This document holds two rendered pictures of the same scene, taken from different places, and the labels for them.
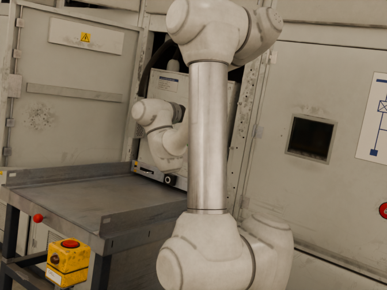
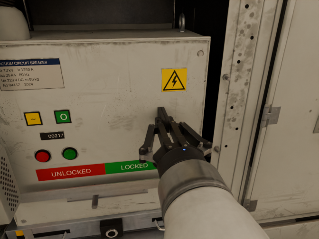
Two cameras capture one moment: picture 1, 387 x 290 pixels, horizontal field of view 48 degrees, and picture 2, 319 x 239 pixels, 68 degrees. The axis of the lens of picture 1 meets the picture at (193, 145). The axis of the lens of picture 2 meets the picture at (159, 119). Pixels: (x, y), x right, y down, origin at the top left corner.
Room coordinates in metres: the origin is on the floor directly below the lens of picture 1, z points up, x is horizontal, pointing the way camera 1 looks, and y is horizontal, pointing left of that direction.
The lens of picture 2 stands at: (1.58, 0.31, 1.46)
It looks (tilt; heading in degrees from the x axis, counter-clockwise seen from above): 26 degrees down; 315
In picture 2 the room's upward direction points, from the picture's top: straight up
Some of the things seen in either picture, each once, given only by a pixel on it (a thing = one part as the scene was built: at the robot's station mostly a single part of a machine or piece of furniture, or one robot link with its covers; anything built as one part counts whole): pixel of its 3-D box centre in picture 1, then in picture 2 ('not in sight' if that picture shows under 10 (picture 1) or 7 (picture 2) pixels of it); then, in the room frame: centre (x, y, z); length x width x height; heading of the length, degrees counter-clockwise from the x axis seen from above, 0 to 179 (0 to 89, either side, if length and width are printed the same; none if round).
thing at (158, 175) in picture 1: (174, 178); (112, 218); (2.02, 0.06, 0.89); 0.54 x 0.05 x 0.06; 54
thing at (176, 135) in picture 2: not in sight; (178, 140); (1.82, 0.02, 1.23); 0.11 x 0.01 x 0.04; 142
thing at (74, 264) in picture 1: (68, 262); not in sight; (1.08, 0.28, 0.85); 0.08 x 0.08 x 0.10; 54
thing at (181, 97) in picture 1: (181, 126); (102, 148); (2.01, 0.07, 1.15); 0.48 x 0.01 x 0.48; 54
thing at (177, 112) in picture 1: (169, 113); (192, 196); (1.71, 0.11, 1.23); 0.09 x 0.06 x 0.09; 54
